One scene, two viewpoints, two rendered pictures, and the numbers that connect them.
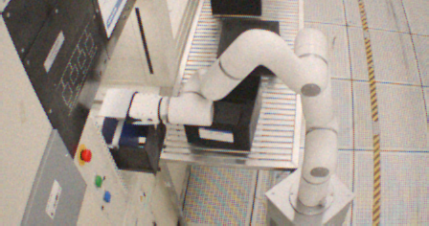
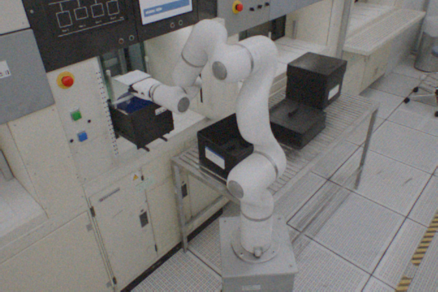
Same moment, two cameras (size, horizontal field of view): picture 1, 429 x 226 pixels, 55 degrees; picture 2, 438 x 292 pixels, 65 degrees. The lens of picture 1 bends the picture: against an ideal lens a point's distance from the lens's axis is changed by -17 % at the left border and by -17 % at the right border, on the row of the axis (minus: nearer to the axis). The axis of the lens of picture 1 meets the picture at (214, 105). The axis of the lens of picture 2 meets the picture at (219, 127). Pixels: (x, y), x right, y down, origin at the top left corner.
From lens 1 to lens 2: 86 cm
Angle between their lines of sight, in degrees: 27
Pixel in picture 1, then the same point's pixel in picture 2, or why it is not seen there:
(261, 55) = (201, 37)
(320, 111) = (244, 117)
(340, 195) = (281, 260)
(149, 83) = (199, 111)
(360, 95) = (408, 233)
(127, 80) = not seen: hidden behind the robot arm
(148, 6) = not seen: hidden behind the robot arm
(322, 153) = (243, 169)
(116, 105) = (130, 78)
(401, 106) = not seen: outside the picture
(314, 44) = (250, 41)
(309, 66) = (225, 47)
